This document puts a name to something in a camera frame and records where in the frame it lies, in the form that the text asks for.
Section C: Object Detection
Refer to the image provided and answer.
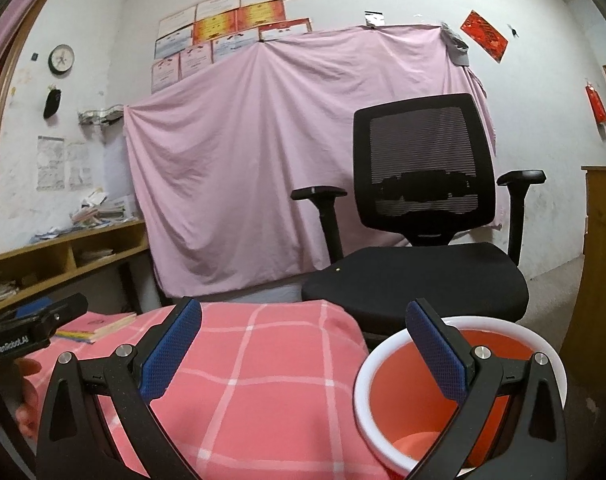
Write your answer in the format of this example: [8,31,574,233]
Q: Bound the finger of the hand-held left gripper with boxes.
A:
[13,294,89,335]
[3,296,54,318]

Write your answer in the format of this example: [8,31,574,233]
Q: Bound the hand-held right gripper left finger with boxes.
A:
[36,296,202,480]

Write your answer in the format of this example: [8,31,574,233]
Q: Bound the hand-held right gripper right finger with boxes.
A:
[405,298,568,480]

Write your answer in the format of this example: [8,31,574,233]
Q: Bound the red bucket with white rim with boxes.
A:
[353,316,568,478]

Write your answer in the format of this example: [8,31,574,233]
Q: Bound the person's left hand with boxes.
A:
[14,357,46,438]

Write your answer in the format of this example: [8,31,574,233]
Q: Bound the stack of papers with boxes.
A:
[0,272,39,306]

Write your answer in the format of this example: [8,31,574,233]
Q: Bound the stack of thin books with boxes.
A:
[56,310,138,345]

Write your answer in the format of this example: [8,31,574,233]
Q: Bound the wooden shelf unit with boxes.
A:
[0,219,151,311]

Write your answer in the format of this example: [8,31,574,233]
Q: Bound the flat papers in cubby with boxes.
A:
[78,247,116,263]

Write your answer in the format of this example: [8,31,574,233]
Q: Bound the pink checked blanket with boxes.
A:
[20,300,399,480]

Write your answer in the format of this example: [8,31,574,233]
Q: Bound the pile of books and papers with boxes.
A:
[33,189,144,241]

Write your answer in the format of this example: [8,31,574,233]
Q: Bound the wooden cabinet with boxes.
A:
[560,165,606,401]

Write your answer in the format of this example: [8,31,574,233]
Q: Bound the black hanging pouch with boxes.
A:
[43,85,63,120]

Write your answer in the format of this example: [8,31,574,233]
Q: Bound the pink hanging sheet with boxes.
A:
[123,24,508,298]

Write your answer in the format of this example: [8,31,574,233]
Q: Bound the black mesh office chair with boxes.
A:
[290,92,548,336]

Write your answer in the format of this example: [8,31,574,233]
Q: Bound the red hanging decoration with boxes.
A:
[585,84,606,125]

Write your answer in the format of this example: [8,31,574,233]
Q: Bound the grey cloth bundle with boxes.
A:
[442,25,471,67]

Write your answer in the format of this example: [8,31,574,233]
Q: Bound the printed wall paper sheet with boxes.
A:
[63,141,93,192]
[36,135,65,192]

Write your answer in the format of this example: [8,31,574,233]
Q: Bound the round wall clock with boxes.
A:
[48,44,76,75]

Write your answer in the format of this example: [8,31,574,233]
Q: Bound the red paper wall poster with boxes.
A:
[459,9,510,64]

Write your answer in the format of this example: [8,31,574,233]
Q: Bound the group of wall certificates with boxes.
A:
[150,0,340,93]

